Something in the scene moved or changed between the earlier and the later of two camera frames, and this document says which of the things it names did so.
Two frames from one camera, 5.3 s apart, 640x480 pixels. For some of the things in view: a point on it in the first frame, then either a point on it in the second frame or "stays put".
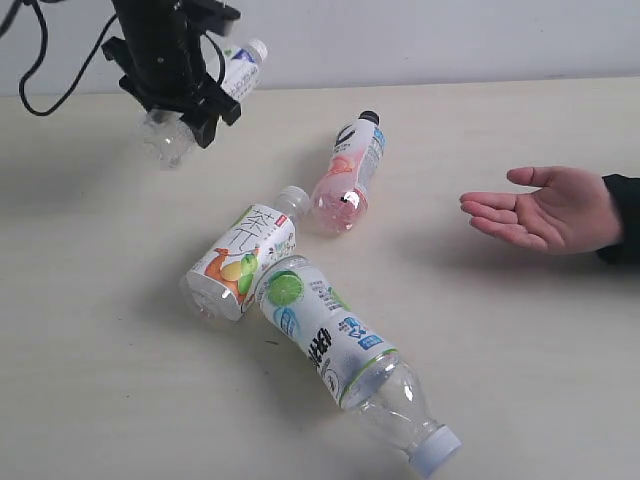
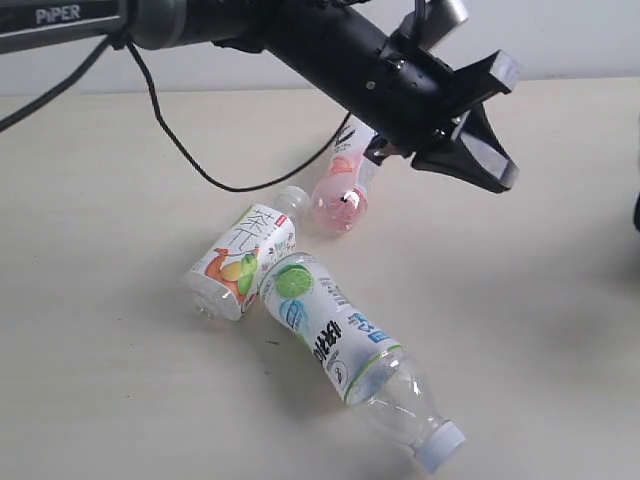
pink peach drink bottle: [341, 201] stays put
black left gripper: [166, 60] → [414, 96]
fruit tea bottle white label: [224, 282] stays put
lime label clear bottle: [359, 364] stays put
